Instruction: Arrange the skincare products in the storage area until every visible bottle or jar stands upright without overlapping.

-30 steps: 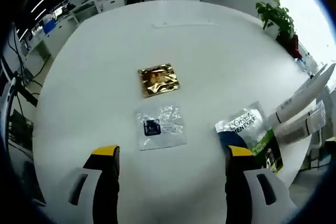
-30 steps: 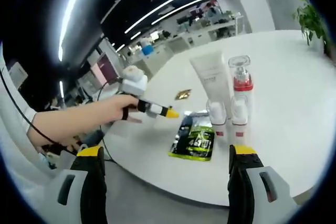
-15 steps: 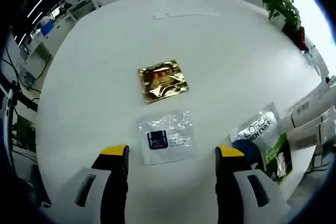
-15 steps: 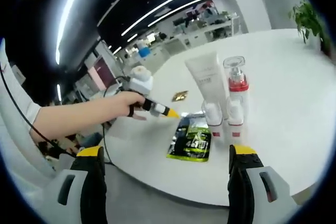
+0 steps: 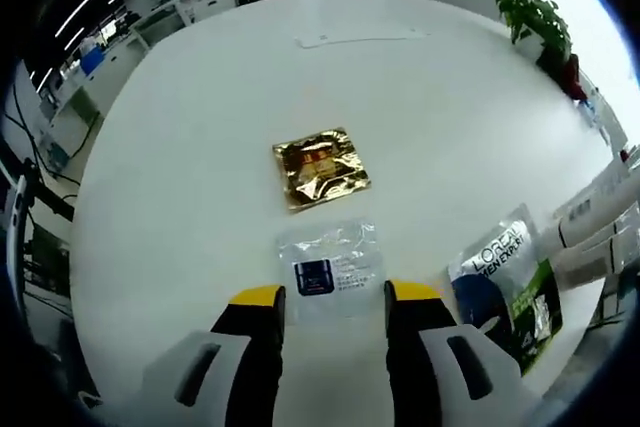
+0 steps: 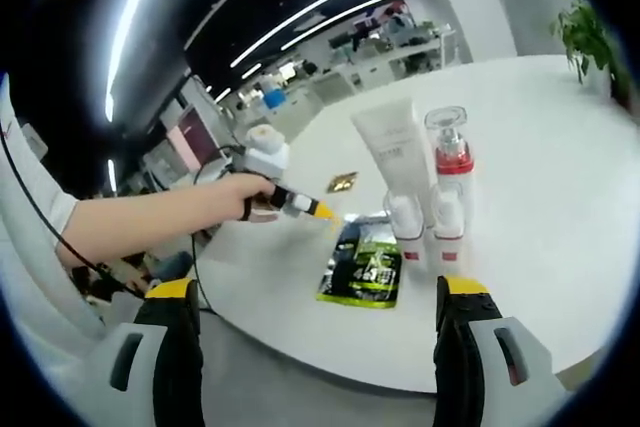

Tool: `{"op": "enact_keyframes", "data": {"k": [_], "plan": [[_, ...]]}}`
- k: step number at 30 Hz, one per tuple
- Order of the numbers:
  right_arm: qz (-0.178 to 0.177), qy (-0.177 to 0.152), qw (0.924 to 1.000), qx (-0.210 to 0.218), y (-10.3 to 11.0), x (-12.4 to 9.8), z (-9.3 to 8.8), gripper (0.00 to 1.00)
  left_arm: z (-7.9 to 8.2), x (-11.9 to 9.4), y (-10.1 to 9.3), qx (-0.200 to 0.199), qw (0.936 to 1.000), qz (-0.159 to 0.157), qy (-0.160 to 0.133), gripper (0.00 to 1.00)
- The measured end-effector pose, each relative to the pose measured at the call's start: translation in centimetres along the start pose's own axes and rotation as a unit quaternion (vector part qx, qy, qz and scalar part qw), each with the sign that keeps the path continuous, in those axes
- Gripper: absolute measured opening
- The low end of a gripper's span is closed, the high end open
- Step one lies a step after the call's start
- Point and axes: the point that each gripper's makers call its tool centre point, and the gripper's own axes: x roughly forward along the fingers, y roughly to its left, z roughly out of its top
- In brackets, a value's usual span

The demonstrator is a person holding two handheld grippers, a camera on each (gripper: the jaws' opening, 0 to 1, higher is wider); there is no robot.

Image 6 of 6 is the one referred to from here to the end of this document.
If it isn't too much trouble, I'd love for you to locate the white office counter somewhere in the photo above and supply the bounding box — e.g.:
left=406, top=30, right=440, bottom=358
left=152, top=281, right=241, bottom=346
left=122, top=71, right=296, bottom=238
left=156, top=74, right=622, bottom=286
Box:
left=279, top=28, right=459, bottom=114

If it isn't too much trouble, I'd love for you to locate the long ceiling light strip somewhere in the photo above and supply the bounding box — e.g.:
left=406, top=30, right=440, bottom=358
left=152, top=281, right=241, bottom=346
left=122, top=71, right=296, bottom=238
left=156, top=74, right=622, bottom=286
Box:
left=104, top=0, right=174, bottom=123

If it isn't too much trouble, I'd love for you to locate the green snack packet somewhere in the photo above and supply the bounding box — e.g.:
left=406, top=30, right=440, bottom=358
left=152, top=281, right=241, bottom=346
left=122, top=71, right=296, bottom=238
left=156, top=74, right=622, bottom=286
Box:
left=341, top=212, right=394, bottom=241

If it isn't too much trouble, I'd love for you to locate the tall red-collar skincare bottle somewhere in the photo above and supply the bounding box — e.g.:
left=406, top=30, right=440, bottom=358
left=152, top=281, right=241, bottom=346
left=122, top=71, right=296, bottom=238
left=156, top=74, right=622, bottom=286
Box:
left=423, top=105, right=478, bottom=268

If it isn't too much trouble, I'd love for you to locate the small clear-cap skincare bottle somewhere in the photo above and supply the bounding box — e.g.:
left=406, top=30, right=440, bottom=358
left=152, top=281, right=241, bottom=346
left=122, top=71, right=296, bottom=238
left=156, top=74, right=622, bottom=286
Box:
left=429, top=185, right=469, bottom=267
left=383, top=188, right=427, bottom=266

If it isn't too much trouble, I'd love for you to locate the person's white shirt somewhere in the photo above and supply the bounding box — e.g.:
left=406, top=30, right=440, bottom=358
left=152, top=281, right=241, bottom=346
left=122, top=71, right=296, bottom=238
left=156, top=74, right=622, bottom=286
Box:
left=0, top=73, right=109, bottom=349

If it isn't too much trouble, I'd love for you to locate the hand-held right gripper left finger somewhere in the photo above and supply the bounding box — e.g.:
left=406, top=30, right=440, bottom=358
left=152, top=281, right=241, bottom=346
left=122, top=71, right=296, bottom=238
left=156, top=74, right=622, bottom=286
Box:
left=103, top=276, right=204, bottom=427

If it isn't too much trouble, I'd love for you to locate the white skincare tube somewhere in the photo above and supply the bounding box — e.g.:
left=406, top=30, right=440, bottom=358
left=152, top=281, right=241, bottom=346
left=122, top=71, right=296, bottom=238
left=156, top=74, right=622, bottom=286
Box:
left=349, top=97, right=434, bottom=229

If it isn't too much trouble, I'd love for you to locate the pink maroon panel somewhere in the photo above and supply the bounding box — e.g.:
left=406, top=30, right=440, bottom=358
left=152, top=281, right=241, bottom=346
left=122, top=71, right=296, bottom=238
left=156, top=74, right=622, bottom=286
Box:
left=166, top=106, right=214, bottom=174

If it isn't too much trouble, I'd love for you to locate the green black skincare sachet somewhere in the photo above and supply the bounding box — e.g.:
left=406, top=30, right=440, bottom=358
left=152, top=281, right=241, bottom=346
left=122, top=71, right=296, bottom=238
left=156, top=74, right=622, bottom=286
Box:
left=315, top=232, right=405, bottom=311

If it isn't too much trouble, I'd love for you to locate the person's left hand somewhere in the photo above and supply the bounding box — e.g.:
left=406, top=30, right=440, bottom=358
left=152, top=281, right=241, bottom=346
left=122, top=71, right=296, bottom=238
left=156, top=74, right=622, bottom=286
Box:
left=207, top=174, right=281, bottom=225

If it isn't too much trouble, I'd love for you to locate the red plant pot wrap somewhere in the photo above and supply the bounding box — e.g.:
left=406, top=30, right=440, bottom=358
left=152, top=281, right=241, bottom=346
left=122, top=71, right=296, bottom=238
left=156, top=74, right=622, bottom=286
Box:
left=606, top=63, right=637, bottom=109

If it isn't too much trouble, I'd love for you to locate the gold foil skincare sachet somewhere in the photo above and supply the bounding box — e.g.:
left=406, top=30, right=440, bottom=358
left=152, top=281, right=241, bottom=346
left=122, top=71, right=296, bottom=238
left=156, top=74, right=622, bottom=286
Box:
left=325, top=171, right=361, bottom=195

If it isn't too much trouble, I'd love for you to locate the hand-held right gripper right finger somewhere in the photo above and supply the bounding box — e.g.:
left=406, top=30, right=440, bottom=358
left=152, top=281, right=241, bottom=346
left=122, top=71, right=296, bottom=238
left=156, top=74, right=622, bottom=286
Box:
left=434, top=273, right=567, bottom=427

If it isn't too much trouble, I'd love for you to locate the green potted plant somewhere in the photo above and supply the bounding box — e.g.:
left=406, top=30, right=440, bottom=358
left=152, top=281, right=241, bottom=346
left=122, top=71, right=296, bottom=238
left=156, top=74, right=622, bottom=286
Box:
left=549, top=0, right=622, bottom=86

